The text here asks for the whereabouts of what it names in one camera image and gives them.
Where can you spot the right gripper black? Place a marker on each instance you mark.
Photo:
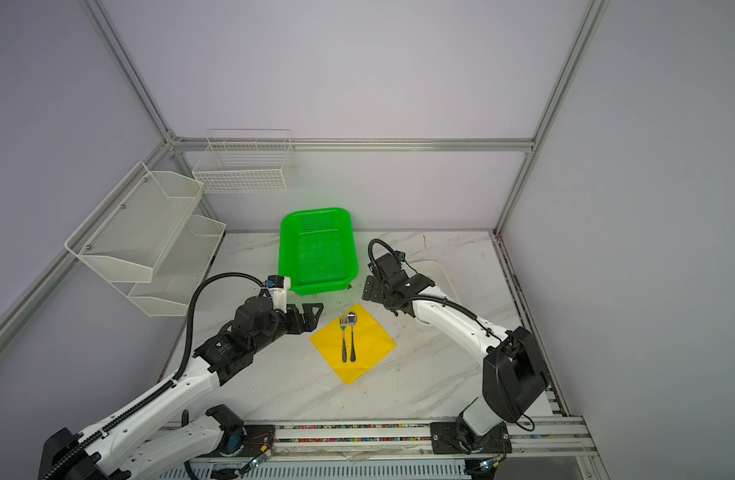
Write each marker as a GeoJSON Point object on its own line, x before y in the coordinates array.
{"type": "Point", "coordinates": [370, 289]}

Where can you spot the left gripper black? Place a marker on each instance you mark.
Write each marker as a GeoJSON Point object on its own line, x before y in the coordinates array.
{"type": "Point", "coordinates": [309, 323]}

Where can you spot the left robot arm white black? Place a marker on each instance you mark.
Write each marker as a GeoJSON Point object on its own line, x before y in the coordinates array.
{"type": "Point", "coordinates": [204, 370]}

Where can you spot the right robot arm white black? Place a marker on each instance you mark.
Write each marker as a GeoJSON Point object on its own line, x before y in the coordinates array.
{"type": "Point", "coordinates": [513, 370]}

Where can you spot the white rectangular dish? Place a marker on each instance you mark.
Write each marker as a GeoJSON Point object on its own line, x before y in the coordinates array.
{"type": "Point", "coordinates": [434, 271]}

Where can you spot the green plastic basket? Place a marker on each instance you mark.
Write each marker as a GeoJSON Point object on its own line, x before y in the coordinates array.
{"type": "Point", "coordinates": [318, 251]}

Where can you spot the white mesh two-tier shelf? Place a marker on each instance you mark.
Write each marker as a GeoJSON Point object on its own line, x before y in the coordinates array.
{"type": "Point", "coordinates": [150, 240]}

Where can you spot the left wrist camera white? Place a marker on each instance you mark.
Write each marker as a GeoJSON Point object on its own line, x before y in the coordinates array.
{"type": "Point", "coordinates": [278, 287]}

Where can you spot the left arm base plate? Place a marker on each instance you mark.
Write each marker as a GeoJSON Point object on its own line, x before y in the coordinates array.
{"type": "Point", "coordinates": [249, 442]}

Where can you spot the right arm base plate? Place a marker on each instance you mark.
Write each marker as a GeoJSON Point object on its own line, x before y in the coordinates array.
{"type": "Point", "coordinates": [458, 438]}

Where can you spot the white wire basket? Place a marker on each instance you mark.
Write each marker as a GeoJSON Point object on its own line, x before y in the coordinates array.
{"type": "Point", "coordinates": [246, 161]}

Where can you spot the aluminium front rail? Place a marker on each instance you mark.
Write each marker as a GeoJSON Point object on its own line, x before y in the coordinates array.
{"type": "Point", "coordinates": [340, 440]}

